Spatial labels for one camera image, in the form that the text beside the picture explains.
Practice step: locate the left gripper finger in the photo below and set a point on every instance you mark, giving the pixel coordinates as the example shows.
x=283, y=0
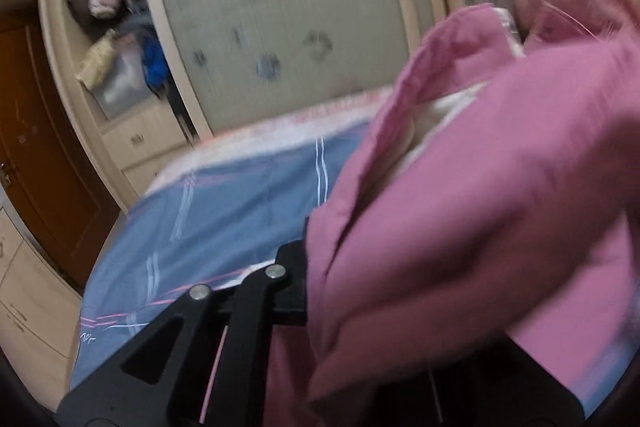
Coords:
x=203, y=361

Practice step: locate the pink and white hooded jacket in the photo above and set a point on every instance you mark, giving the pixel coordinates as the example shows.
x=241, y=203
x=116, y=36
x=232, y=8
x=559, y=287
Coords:
x=495, y=192

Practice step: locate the blue plaid bed sheet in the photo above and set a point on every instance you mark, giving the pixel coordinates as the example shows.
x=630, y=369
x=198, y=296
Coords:
x=214, y=214

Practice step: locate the beige cabinet with bookshelf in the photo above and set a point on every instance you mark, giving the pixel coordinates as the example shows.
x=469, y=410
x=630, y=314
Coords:
x=39, y=318

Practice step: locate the brown wooden door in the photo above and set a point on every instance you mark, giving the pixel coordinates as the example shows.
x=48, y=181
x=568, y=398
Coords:
x=46, y=173

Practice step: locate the translucent storage box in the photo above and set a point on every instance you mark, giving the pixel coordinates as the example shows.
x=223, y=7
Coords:
x=124, y=86

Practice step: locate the blue garment in wardrobe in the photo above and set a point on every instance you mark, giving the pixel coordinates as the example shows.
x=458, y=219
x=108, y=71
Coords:
x=154, y=64

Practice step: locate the beige crumpled garment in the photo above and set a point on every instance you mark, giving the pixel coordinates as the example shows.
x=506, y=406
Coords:
x=97, y=62

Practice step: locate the frosted sliding wardrobe door left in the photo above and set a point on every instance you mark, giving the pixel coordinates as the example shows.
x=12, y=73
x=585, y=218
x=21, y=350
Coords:
x=248, y=60

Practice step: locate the rolled pink quilt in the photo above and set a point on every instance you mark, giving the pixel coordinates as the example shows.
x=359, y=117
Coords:
x=547, y=22

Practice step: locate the beige wardrobe frame with drawers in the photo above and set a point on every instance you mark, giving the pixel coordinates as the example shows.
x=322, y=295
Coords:
x=127, y=150

